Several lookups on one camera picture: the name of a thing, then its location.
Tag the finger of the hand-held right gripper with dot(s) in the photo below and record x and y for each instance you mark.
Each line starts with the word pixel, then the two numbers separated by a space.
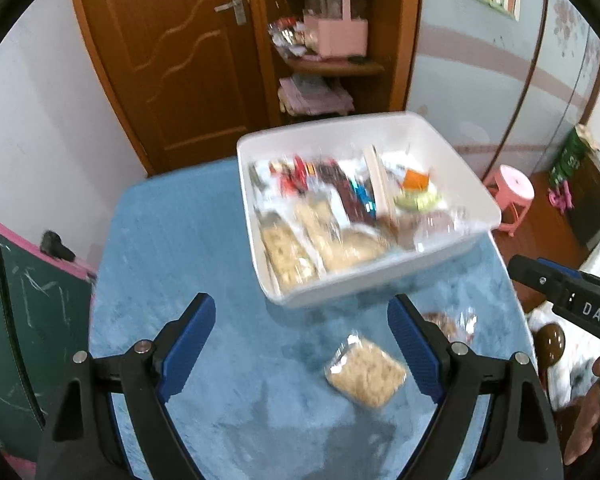
pixel 532 275
pixel 565 272

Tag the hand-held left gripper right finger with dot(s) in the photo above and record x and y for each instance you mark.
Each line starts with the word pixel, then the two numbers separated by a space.
pixel 415 350

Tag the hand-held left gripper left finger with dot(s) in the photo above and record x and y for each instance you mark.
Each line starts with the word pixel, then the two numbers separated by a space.
pixel 190 345

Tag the beige rice cracker packet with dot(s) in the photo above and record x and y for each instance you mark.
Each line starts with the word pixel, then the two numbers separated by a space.
pixel 365 372

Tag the clear bread packet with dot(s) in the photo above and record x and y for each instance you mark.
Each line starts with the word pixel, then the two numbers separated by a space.
pixel 362 247

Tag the yellow puffed snack packet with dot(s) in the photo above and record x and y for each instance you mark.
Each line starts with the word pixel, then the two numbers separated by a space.
pixel 320 235
pixel 285 255

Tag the small green snack packet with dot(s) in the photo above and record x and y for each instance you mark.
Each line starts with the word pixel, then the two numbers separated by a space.
pixel 420 202

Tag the red dark date packet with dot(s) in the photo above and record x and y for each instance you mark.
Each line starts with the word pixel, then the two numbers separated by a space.
pixel 350 192

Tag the white plastic bin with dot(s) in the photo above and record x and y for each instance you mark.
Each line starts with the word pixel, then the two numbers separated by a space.
pixel 360 135

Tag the person's right hand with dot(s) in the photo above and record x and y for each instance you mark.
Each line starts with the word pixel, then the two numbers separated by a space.
pixel 580 430

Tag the clear brown snack packet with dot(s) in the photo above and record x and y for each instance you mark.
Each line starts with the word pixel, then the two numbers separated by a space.
pixel 442 324

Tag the brown round bedpost knob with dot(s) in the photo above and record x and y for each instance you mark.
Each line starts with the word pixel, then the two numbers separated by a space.
pixel 550 345

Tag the white checked blanket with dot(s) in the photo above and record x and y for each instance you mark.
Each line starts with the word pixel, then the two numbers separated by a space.
pixel 580 375

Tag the pink toy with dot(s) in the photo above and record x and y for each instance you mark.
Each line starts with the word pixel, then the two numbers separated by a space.
pixel 561 199

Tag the dark wooden cabinet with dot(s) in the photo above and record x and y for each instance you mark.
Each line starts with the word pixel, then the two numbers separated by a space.
pixel 595 200

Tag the pink plastic stool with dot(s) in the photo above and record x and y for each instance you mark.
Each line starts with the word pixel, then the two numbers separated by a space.
pixel 510 185

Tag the crinkled clear snack packet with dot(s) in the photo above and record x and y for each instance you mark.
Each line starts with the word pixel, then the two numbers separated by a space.
pixel 440 230

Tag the green printed bag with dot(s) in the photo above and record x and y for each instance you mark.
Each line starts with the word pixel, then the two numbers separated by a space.
pixel 567 160

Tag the orange snack packet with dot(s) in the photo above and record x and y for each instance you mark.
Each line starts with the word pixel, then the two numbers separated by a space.
pixel 416 179

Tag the black clip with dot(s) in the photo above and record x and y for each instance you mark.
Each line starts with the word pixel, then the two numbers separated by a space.
pixel 55 246

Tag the long cream snack box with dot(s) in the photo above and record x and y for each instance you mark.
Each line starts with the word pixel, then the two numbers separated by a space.
pixel 380 185

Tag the bunch of red wrappers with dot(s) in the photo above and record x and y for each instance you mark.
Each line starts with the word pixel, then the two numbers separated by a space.
pixel 292 177

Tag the grey sliding wardrobe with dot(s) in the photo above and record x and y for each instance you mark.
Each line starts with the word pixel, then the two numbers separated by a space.
pixel 480 85

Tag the folded pink cloth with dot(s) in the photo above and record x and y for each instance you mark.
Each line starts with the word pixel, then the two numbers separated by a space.
pixel 315 95

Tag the brown wooden shelf unit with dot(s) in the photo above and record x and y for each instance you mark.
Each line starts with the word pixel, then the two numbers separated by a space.
pixel 400 35

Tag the brown wooden door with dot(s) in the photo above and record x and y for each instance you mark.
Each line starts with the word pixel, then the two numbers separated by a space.
pixel 170 60

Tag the pile of shiny wrappers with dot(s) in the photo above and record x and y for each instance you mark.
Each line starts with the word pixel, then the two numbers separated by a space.
pixel 287 37

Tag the green chalkboard pink frame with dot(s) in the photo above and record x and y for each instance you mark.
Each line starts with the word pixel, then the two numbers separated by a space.
pixel 20 335

